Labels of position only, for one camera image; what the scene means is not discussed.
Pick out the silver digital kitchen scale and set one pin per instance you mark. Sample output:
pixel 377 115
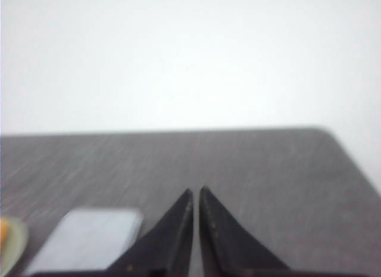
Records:
pixel 87 238

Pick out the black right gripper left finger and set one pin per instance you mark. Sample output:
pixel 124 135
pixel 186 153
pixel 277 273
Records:
pixel 166 249

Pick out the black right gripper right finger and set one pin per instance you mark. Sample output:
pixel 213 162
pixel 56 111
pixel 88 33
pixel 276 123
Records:
pixel 228 249

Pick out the pale green plate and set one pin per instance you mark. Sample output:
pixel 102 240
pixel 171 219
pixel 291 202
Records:
pixel 16 245

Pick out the yellow corn cob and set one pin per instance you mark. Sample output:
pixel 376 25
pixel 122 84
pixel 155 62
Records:
pixel 5 229

